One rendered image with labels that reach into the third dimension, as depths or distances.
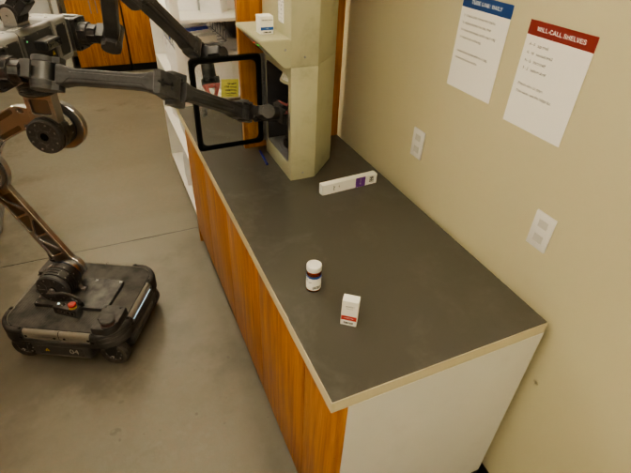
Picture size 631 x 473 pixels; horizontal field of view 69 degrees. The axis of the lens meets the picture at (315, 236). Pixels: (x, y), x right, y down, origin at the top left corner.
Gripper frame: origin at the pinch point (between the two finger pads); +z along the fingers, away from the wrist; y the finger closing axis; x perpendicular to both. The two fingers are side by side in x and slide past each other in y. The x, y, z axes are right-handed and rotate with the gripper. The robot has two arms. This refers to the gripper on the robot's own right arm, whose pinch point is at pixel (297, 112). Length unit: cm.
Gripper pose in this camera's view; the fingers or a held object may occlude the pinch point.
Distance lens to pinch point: 204.1
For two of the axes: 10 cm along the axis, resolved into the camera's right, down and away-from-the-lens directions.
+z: 8.9, -1.7, 4.3
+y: -4.5, -5.2, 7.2
